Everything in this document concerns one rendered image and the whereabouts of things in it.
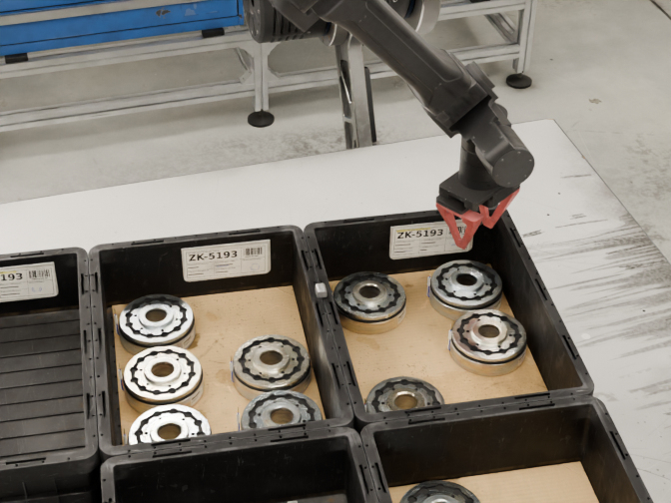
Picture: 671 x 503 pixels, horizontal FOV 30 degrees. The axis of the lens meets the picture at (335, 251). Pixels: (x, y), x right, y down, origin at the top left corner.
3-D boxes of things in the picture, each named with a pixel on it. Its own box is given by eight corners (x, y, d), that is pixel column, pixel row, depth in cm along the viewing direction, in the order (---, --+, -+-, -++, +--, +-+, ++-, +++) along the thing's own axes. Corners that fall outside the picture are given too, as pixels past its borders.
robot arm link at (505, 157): (469, 55, 157) (417, 100, 159) (504, 101, 149) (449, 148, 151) (517, 109, 165) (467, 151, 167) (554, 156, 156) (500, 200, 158)
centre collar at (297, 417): (261, 405, 159) (261, 401, 159) (300, 403, 159) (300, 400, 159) (263, 433, 155) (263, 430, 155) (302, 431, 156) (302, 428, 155)
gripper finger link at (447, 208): (501, 241, 173) (507, 186, 167) (470, 264, 169) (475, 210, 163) (462, 221, 177) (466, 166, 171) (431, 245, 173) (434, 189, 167)
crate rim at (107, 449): (89, 257, 175) (87, 245, 173) (301, 236, 179) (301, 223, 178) (101, 471, 144) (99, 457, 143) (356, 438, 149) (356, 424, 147)
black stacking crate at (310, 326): (98, 310, 181) (89, 249, 174) (300, 288, 185) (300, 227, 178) (111, 524, 150) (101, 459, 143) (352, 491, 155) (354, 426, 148)
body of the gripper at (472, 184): (520, 182, 170) (525, 136, 166) (475, 216, 164) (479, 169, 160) (481, 164, 174) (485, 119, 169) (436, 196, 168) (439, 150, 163)
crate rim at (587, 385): (301, 236, 179) (301, 223, 178) (502, 215, 184) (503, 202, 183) (356, 438, 149) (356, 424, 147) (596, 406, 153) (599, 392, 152)
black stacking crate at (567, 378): (303, 287, 185) (303, 227, 178) (495, 266, 190) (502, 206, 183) (355, 490, 155) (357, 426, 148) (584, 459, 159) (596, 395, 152)
